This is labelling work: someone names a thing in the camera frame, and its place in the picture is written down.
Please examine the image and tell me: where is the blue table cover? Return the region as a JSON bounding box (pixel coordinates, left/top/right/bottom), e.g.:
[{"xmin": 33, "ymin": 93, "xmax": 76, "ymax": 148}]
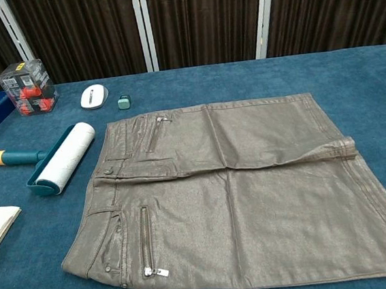
[{"xmin": 0, "ymin": 43, "xmax": 386, "ymax": 289}]

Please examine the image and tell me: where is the shiny brown skirt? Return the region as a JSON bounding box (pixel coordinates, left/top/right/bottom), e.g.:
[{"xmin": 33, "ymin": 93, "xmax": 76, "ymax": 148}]
[{"xmin": 46, "ymin": 84, "xmax": 386, "ymax": 289}]

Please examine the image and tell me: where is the white computer mouse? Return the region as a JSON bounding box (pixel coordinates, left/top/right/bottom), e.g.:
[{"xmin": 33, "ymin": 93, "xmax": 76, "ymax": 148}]
[{"xmin": 78, "ymin": 83, "xmax": 111, "ymax": 112}]

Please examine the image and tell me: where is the white screen frame post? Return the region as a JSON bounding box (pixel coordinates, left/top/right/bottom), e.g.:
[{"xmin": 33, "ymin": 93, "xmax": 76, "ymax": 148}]
[
  {"xmin": 0, "ymin": 0, "xmax": 37, "ymax": 65},
  {"xmin": 250, "ymin": 0, "xmax": 283, "ymax": 60},
  {"xmin": 130, "ymin": 0, "xmax": 160, "ymax": 74}
]

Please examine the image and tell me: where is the teal lint roller yellow tip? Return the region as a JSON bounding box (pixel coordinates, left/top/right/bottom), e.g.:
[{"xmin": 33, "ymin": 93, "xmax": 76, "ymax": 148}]
[{"xmin": 0, "ymin": 120, "xmax": 101, "ymax": 201}]

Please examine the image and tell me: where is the clear box with red items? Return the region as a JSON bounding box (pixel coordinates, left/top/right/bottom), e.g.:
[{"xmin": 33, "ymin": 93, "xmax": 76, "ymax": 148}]
[{"xmin": 0, "ymin": 56, "xmax": 61, "ymax": 119}]

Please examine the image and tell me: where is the small green box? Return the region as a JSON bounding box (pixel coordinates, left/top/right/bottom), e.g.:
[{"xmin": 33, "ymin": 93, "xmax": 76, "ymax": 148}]
[{"xmin": 116, "ymin": 93, "xmax": 133, "ymax": 112}]

